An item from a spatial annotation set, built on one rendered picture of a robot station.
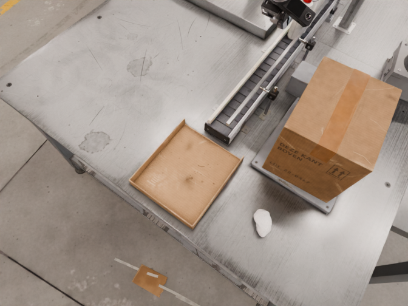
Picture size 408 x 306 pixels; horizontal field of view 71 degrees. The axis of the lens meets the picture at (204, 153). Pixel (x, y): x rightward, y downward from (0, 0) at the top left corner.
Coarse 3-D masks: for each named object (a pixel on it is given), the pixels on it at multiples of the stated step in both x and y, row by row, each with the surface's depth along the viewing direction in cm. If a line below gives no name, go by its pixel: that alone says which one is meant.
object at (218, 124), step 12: (324, 12) 132; (312, 24) 128; (276, 48) 120; (264, 60) 117; (264, 72) 114; (276, 72) 114; (252, 84) 111; (264, 84) 111; (240, 96) 108; (228, 108) 106; (216, 120) 103; (228, 132) 101
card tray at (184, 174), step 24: (168, 144) 103; (192, 144) 104; (216, 144) 104; (144, 168) 98; (168, 168) 99; (192, 168) 100; (216, 168) 100; (144, 192) 92; (168, 192) 95; (192, 192) 96; (216, 192) 92; (192, 216) 92
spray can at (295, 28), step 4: (304, 0) 108; (308, 0) 107; (308, 4) 108; (312, 4) 109; (292, 24) 118; (296, 24) 116; (292, 28) 118; (296, 28) 117; (300, 28) 117; (288, 32) 122; (292, 32) 120; (296, 32) 119; (288, 36) 123; (292, 36) 121; (292, 40) 123
